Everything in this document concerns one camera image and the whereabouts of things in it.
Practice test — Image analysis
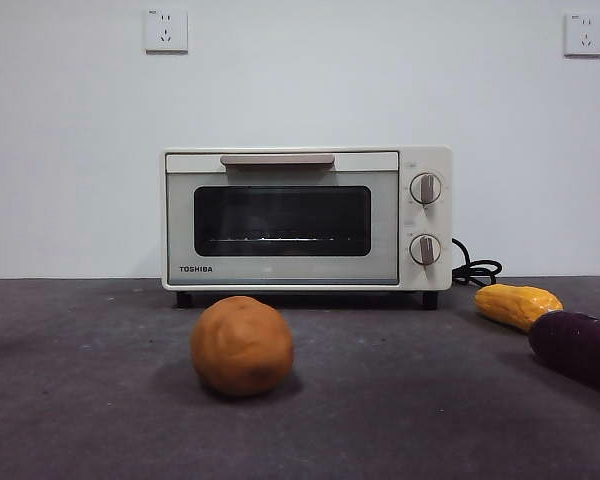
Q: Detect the brown potato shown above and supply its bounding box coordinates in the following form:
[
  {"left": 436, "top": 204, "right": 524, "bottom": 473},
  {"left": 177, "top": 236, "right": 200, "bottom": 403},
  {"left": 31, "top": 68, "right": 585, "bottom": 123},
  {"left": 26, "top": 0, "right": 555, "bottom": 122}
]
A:
[{"left": 189, "top": 295, "right": 295, "bottom": 399}]

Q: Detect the yellow corn cob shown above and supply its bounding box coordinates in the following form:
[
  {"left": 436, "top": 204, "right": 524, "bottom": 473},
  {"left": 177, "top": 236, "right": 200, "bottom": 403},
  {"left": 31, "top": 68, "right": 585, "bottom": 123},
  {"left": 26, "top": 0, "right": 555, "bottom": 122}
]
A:
[{"left": 474, "top": 283, "right": 565, "bottom": 334}]

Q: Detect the purple corn cob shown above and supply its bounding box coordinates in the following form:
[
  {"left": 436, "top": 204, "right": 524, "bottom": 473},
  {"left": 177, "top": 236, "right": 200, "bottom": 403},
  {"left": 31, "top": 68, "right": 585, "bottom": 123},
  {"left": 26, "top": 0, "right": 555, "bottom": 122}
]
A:
[{"left": 527, "top": 310, "right": 600, "bottom": 404}]

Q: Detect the glass oven door with handle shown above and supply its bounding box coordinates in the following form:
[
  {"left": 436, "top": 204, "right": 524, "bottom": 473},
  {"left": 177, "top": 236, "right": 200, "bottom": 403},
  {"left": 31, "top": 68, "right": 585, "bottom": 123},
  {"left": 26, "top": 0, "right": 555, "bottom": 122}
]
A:
[{"left": 165, "top": 151, "right": 400, "bottom": 287}]

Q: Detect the cream Toshiba toaster oven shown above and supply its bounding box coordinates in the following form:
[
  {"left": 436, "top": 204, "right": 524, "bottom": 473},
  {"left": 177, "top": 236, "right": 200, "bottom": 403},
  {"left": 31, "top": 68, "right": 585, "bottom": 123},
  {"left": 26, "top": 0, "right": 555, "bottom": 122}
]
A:
[{"left": 160, "top": 145, "right": 454, "bottom": 311}]

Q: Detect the black oven power cord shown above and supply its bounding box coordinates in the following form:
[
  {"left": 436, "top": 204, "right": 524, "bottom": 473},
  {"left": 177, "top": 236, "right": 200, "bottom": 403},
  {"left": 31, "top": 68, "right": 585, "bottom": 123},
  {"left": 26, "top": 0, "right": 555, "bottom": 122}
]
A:
[{"left": 451, "top": 237, "right": 504, "bottom": 287}]

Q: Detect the white wall socket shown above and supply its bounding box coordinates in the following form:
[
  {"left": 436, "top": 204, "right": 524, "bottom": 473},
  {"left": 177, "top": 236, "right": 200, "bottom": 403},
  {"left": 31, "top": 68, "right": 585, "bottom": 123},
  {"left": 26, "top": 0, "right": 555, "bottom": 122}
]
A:
[
  {"left": 145, "top": 7, "right": 189, "bottom": 55},
  {"left": 563, "top": 12, "right": 600, "bottom": 59}
]

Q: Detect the metal wire oven rack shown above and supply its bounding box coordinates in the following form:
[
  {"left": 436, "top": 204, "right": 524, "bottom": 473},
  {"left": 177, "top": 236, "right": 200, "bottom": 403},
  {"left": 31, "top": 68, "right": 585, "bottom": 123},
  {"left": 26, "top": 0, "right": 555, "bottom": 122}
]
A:
[{"left": 207, "top": 234, "right": 337, "bottom": 244}]

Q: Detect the round cream oven knob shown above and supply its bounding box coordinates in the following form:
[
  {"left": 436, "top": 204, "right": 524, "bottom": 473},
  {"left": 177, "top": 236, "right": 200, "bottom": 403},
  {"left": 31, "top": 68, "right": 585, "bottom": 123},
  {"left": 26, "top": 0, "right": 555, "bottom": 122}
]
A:
[
  {"left": 408, "top": 233, "right": 443, "bottom": 266},
  {"left": 409, "top": 172, "right": 443, "bottom": 206}
]

